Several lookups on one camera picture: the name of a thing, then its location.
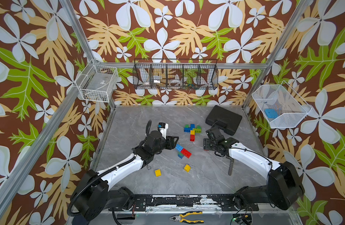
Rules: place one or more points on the light blue long brick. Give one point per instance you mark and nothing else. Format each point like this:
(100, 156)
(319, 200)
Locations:
(179, 147)

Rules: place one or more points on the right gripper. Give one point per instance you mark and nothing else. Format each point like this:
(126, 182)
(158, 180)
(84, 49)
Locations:
(213, 134)

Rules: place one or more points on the black wire basket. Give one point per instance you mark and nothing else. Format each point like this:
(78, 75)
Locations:
(175, 74)

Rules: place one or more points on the red long brick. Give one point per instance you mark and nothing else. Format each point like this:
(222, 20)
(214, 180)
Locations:
(186, 153)

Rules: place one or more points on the red square brick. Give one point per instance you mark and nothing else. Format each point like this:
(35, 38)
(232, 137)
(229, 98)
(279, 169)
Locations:
(192, 137)

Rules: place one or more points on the white wire basket left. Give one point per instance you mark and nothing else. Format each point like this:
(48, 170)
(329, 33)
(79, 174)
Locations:
(96, 82)

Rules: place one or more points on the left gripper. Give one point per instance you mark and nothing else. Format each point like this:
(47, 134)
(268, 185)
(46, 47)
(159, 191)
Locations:
(170, 142)

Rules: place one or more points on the grey metal file tool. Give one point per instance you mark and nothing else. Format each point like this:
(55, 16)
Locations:
(230, 166)

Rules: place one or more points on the white wire basket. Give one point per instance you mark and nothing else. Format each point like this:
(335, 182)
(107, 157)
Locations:
(290, 106)
(96, 82)

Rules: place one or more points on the small electronics board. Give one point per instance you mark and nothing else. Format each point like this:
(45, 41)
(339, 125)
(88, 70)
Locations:
(241, 219)

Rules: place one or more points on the black plastic tool case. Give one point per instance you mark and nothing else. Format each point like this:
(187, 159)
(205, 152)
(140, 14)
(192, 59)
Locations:
(224, 119)

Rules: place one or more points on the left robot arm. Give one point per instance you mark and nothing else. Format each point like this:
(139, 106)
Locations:
(94, 192)

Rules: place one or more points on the white wire basket right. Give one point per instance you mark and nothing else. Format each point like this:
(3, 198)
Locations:
(290, 106)

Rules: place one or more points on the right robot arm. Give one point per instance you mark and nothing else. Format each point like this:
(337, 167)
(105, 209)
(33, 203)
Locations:
(283, 185)

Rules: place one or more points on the dark blue long brick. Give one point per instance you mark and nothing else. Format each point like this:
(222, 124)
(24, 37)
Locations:
(192, 126)

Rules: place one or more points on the blue object in basket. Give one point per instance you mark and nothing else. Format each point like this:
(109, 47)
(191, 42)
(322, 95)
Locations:
(271, 113)

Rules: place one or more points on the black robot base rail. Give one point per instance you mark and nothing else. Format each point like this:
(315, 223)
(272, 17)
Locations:
(218, 202)

